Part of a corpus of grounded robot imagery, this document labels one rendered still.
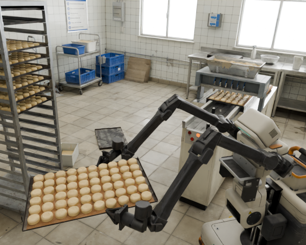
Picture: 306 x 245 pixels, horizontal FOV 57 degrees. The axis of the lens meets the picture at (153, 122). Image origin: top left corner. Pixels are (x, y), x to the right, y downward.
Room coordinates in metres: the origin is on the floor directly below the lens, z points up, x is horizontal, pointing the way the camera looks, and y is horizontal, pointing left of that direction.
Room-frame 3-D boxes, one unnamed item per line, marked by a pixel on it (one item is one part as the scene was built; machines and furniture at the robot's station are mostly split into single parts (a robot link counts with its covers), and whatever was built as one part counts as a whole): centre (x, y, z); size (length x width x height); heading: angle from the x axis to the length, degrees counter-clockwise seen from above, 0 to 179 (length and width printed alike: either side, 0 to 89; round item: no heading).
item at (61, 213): (0.97, 0.39, 0.98); 0.05 x 0.05 x 0.02
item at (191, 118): (3.12, -0.76, 0.87); 2.01 x 0.03 x 0.07; 151
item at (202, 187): (2.51, -0.58, 0.45); 0.70 x 0.34 x 0.90; 151
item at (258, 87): (2.95, -0.83, 1.01); 0.72 x 0.33 x 0.34; 61
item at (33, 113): (2.36, 1.17, 0.87); 0.64 x 0.03 x 0.03; 73
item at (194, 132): (2.19, -0.41, 0.77); 0.24 x 0.04 x 0.14; 61
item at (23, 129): (2.36, 1.17, 0.69); 0.64 x 0.03 x 0.03; 73
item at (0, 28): (1.86, 1.01, 0.97); 0.03 x 0.03 x 1.70; 73
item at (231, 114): (2.98, -1.01, 0.87); 2.01 x 0.03 x 0.07; 151
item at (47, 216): (0.95, 0.45, 0.97); 0.05 x 0.05 x 0.02
